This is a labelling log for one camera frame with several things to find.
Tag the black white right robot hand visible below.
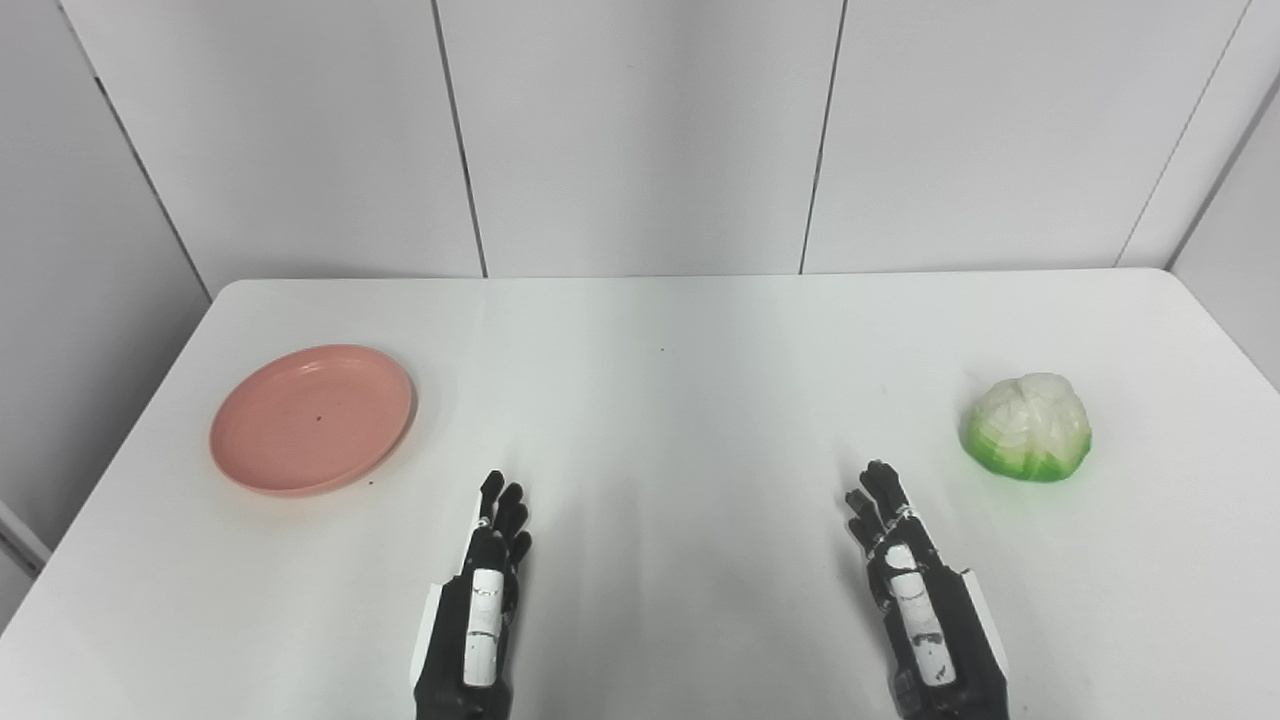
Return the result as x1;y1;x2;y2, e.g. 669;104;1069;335
845;460;1011;720

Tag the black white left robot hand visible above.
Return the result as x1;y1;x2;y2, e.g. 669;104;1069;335
413;470;533;720

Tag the pink round plate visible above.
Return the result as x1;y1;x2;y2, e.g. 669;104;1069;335
209;345;417;498

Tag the green white toy cabbage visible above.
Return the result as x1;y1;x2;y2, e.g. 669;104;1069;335
960;373;1093;483

